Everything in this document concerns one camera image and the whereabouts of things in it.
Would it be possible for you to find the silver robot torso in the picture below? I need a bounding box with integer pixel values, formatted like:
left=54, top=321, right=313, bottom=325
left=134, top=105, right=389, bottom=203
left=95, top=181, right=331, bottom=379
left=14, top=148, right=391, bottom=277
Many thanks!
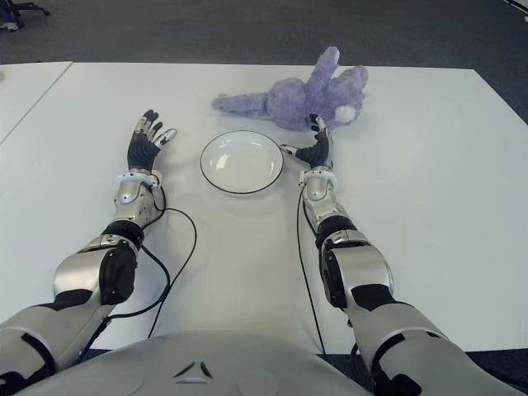
left=16, top=329, right=521, bottom=396

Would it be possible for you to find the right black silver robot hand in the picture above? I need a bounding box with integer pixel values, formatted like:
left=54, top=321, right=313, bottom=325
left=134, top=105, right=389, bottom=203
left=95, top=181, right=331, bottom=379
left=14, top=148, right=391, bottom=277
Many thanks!
left=280, top=115, right=334, bottom=170

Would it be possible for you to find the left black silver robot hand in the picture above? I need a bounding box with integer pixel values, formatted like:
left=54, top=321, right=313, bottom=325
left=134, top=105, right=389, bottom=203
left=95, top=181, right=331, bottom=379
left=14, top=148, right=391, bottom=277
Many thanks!
left=125, top=109, right=178, bottom=172

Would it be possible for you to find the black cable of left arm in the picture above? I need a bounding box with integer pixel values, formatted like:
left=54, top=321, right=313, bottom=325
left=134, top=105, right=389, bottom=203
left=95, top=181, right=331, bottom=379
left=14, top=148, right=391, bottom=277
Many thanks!
left=80, top=181, right=199, bottom=360

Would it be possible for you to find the white plate with black rim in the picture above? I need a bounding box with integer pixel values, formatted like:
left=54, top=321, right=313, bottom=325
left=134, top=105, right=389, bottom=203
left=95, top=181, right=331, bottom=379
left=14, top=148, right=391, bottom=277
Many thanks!
left=200, top=130, right=285, bottom=196

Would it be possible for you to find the purple plush bunny doll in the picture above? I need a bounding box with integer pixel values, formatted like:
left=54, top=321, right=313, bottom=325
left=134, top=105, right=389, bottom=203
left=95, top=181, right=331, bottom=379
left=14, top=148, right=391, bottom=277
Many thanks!
left=212, top=45, right=370, bottom=132

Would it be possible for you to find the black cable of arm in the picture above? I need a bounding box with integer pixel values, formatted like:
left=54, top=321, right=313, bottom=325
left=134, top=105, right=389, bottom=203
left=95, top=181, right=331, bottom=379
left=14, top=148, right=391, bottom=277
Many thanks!
left=80, top=181, right=199, bottom=360
left=295, top=181, right=329, bottom=356

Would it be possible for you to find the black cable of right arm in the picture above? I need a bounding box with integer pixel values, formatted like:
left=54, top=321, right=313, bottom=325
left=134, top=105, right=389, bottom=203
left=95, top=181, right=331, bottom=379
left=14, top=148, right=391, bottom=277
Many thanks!
left=295, top=181, right=329, bottom=356

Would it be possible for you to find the black office chair base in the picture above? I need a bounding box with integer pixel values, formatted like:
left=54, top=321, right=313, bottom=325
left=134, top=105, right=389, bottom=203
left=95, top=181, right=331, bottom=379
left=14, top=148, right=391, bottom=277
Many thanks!
left=7, top=0, right=51, bottom=17

